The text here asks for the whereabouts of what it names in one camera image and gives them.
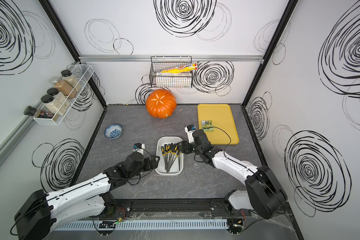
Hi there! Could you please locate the white storage box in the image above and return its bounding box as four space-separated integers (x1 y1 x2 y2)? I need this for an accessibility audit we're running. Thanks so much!
156 137 184 177

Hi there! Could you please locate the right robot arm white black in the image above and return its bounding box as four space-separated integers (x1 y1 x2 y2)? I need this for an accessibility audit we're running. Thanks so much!
180 125 288 219

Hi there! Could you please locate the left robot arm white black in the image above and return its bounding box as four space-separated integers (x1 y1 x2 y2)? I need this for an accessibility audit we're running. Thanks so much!
11 152 160 240

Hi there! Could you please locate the file tool in box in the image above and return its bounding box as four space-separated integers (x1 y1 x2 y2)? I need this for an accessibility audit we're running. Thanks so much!
167 144 181 172
177 144 181 172
166 143 178 173

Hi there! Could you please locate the green snack packet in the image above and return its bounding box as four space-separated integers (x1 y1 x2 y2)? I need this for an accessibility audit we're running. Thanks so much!
201 120 214 132

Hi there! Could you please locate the yellow plastic tray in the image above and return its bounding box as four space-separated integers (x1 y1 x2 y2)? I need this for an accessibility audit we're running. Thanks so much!
198 104 239 145

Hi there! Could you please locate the blue patterned ceramic bowl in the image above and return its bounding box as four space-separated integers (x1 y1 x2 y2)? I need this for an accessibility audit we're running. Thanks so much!
104 124 123 139

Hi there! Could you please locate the orange pumpkin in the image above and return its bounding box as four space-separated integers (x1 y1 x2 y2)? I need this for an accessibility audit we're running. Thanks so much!
146 89 177 119

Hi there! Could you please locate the yellow snack package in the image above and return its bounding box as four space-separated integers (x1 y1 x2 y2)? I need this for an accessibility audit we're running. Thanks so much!
161 63 198 74

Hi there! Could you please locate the spice jar pale powder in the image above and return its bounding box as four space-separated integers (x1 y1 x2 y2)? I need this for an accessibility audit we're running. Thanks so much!
41 94 67 116

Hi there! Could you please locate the spice jar brown powder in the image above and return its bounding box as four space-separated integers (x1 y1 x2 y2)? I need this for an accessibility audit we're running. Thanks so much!
49 77 77 99

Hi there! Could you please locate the spice jar white powder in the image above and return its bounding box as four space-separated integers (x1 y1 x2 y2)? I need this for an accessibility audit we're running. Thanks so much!
47 88 70 109

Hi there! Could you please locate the spice jar beige powder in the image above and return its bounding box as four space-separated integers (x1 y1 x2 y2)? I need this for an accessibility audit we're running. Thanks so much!
61 70 81 92

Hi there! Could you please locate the small dark sauce bottle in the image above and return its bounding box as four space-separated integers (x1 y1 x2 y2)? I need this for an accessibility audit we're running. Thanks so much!
24 106 54 119

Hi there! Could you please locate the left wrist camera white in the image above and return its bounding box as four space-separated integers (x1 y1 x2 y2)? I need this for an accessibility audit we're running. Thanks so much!
133 143 145 155

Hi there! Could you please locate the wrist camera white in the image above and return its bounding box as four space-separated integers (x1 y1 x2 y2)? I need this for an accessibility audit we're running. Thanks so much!
185 125 196 144
133 143 145 155

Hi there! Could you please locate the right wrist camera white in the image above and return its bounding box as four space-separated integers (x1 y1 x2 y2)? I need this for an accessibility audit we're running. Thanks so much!
185 125 196 144

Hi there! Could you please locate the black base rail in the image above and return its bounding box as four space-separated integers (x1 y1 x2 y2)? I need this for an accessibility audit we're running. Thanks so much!
104 198 252 218

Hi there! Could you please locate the black wire wall basket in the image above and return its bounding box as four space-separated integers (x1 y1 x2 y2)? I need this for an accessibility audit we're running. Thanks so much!
149 56 194 88

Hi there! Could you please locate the white slotted cable duct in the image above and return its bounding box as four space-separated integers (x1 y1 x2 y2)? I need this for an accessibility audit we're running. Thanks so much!
57 219 228 231

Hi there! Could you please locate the clear acrylic wall shelf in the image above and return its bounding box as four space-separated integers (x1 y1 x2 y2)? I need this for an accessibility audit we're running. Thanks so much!
31 64 97 130

